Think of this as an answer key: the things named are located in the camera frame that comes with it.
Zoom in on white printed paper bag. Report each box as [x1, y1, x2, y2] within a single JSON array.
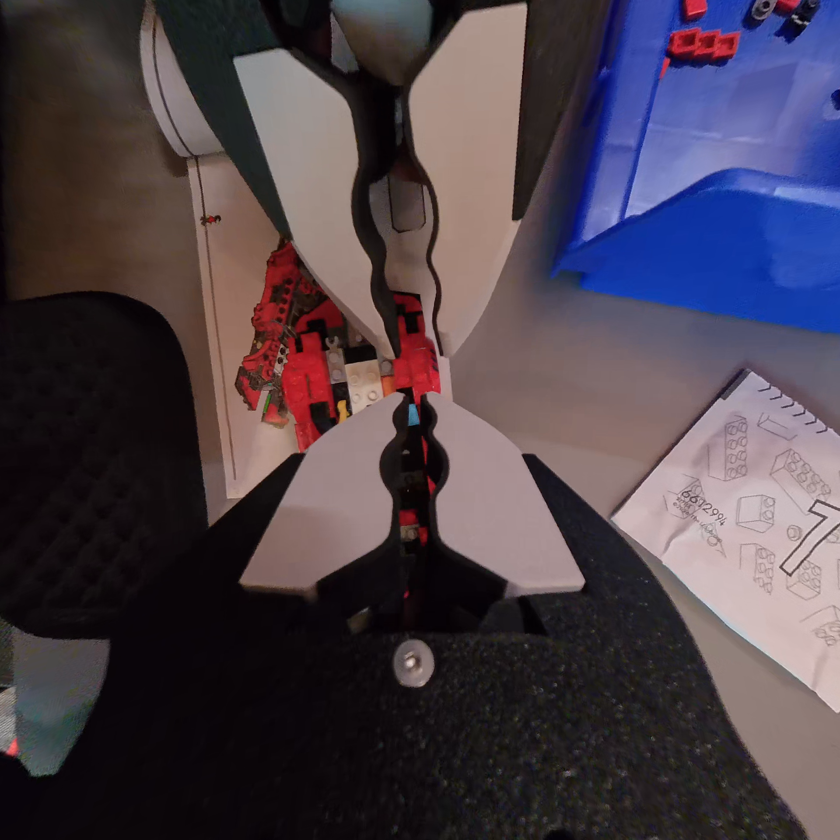
[[610, 369, 840, 713]]

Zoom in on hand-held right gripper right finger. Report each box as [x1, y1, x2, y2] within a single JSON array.
[[422, 392, 586, 616]]

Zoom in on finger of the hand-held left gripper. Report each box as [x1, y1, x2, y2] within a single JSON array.
[[233, 46, 404, 361], [406, 0, 529, 358]]

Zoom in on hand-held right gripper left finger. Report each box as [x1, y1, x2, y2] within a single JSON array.
[[239, 392, 406, 616]]

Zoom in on white building instruction booklet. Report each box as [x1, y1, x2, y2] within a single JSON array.
[[187, 154, 455, 500]]

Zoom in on black padded chair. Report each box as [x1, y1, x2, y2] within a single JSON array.
[[0, 292, 210, 637]]

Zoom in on long red toy brick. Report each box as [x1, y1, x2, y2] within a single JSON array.
[[666, 28, 741, 61]]

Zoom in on red toy brick car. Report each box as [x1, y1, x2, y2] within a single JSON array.
[[282, 292, 446, 601]]

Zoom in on blue plastic bin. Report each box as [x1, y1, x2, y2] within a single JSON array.
[[551, 0, 840, 334]]

